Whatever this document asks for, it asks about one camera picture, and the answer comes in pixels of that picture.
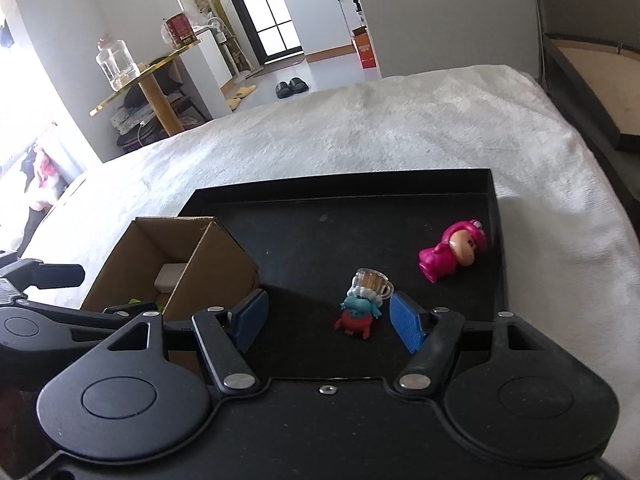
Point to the blue red cup figurine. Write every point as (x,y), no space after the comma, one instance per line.
(363,302)

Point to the gold round side table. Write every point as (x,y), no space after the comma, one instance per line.
(155,96)

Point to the clear glass jar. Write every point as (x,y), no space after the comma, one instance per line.
(116,61)

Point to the red tin can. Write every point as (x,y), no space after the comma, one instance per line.
(177,31)

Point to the pink doll figurine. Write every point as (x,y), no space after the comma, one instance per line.
(459,245)

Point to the black slippers pair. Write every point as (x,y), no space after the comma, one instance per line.
(295,86)

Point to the dark grey sofa chair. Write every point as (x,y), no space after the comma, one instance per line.
(590,68)

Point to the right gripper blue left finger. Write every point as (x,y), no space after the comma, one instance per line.
(246,319)

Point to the white usb charger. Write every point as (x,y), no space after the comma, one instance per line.
(168,277)

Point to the brown cardboard box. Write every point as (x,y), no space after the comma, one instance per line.
(218,271)

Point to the white kitchen cabinet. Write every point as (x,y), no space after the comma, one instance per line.
(324,27)

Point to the black tray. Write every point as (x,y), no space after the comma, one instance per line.
(308,237)

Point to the yellow slippers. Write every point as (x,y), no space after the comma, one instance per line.
(242,93)

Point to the white fluffy blanket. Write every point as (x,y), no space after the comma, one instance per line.
(572,256)

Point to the green plug charger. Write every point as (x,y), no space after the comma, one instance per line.
(144,306)

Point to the orange cardboard box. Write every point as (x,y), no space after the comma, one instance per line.
(363,47)

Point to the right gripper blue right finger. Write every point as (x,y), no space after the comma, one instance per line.
(407,319)

